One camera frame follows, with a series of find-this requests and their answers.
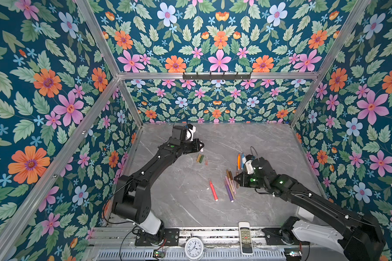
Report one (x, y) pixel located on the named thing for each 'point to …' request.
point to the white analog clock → (194, 248)
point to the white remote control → (245, 233)
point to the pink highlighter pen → (213, 191)
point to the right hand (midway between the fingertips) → (234, 177)
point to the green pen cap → (201, 159)
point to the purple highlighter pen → (230, 192)
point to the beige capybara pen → (229, 178)
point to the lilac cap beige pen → (228, 183)
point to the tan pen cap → (198, 157)
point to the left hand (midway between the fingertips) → (205, 140)
